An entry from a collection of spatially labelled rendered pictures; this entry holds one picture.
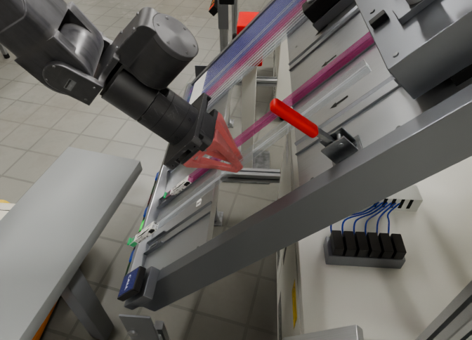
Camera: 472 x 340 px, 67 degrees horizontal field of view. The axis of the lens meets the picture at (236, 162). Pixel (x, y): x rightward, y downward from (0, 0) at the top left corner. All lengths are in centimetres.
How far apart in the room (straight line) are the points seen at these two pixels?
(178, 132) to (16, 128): 208
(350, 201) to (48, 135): 207
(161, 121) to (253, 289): 111
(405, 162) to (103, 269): 137
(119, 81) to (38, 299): 57
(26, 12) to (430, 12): 36
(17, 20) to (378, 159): 36
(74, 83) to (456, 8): 37
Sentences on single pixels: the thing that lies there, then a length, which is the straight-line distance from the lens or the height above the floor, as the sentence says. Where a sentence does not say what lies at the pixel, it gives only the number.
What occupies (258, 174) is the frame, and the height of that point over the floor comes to 32.
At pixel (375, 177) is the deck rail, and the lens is 39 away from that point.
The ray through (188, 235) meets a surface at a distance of 60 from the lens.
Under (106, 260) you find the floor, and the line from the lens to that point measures 162.
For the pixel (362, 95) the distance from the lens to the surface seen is 47.
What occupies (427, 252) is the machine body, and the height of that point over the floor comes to 62.
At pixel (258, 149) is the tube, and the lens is 48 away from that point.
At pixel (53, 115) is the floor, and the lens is 248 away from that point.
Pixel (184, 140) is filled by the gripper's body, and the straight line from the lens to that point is 44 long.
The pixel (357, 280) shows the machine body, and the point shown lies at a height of 62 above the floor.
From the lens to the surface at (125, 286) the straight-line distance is 61.
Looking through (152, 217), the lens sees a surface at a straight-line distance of 75.
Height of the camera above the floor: 131
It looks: 44 degrees down
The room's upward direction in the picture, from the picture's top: straight up
